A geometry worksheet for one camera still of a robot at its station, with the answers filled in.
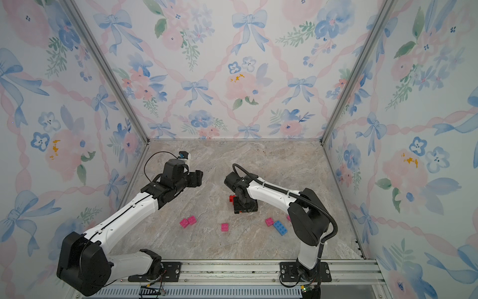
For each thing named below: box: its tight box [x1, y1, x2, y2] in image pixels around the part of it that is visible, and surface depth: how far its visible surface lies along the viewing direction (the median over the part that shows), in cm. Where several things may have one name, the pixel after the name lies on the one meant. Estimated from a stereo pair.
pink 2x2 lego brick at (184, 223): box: [179, 218, 190, 229], surface depth 87 cm
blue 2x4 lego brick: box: [273, 220, 288, 237], surface depth 86 cm
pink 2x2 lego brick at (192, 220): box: [187, 215, 198, 225], surface depth 88 cm
